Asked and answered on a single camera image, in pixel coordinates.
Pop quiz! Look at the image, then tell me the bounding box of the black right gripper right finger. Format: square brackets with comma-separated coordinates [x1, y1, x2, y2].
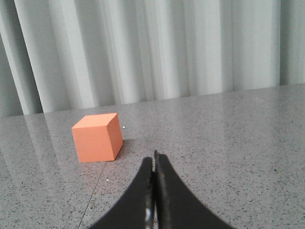
[154, 151, 232, 229]

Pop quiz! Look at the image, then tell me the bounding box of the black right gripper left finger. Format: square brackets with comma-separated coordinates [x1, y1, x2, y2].
[91, 157, 155, 229]

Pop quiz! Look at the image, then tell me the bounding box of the orange foam cube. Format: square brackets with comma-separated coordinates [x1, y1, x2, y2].
[71, 113, 123, 163]

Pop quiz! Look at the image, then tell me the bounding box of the white pleated curtain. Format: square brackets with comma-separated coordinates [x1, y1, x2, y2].
[0, 0, 305, 117]

